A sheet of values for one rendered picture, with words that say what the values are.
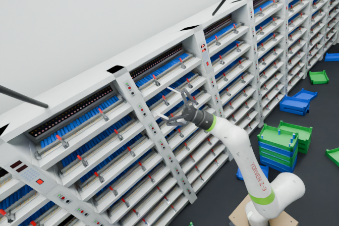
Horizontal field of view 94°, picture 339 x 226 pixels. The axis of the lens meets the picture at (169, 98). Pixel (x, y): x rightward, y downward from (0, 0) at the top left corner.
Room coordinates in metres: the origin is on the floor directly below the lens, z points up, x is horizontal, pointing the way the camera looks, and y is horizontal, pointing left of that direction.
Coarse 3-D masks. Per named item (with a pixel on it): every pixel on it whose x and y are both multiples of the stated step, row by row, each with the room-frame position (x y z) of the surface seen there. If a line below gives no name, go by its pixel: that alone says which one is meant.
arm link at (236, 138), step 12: (228, 132) 0.49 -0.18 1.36; (240, 132) 0.46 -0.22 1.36; (228, 144) 0.46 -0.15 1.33; (240, 144) 0.43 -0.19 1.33; (240, 156) 0.43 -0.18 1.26; (252, 156) 0.42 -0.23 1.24; (240, 168) 0.43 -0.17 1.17; (252, 168) 0.40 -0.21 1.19; (252, 180) 0.39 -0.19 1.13; (264, 180) 0.38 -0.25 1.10; (252, 192) 0.38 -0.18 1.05; (264, 192) 0.35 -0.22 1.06
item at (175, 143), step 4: (204, 104) 1.36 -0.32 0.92; (208, 104) 1.31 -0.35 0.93; (212, 104) 1.28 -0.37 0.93; (212, 108) 1.28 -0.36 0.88; (212, 112) 1.24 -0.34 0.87; (188, 124) 1.19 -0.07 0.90; (192, 124) 1.18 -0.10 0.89; (184, 128) 1.17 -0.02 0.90; (188, 128) 1.15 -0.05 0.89; (192, 128) 1.14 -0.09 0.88; (196, 128) 1.15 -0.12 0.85; (184, 132) 1.13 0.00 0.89; (188, 132) 1.11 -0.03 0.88; (192, 132) 1.13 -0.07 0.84; (176, 136) 1.11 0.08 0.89; (180, 136) 1.10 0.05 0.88; (188, 136) 1.11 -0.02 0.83; (176, 140) 1.08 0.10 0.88; (180, 140) 1.06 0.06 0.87; (168, 144) 1.06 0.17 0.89; (172, 144) 1.05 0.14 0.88; (176, 144) 1.04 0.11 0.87; (172, 148) 1.02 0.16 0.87
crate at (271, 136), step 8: (264, 128) 1.17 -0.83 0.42; (272, 128) 1.12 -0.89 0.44; (264, 136) 1.09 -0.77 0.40; (272, 136) 1.05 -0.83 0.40; (280, 136) 1.02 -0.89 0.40; (288, 136) 0.98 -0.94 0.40; (296, 136) 0.94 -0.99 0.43; (272, 144) 0.96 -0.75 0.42; (280, 144) 0.91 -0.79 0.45; (288, 144) 0.91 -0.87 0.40
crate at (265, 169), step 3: (261, 165) 1.02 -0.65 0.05; (261, 168) 1.02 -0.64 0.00; (264, 168) 1.00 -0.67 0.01; (267, 168) 0.97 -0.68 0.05; (240, 171) 1.09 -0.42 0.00; (264, 171) 0.98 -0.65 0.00; (267, 171) 0.97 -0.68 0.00; (237, 174) 1.03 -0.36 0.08; (240, 174) 1.06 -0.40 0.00; (264, 174) 0.95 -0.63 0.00; (267, 174) 0.91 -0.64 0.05; (237, 177) 1.03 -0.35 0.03; (240, 177) 1.00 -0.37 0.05; (267, 177) 0.89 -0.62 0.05
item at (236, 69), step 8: (240, 56) 1.66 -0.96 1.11; (248, 56) 1.58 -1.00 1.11; (232, 64) 1.55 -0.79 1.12; (240, 64) 1.54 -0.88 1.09; (248, 64) 1.51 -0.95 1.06; (224, 72) 1.48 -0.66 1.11; (232, 72) 1.46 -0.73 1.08; (240, 72) 1.45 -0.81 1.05; (216, 80) 1.39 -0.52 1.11; (224, 80) 1.38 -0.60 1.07; (232, 80) 1.40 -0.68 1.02
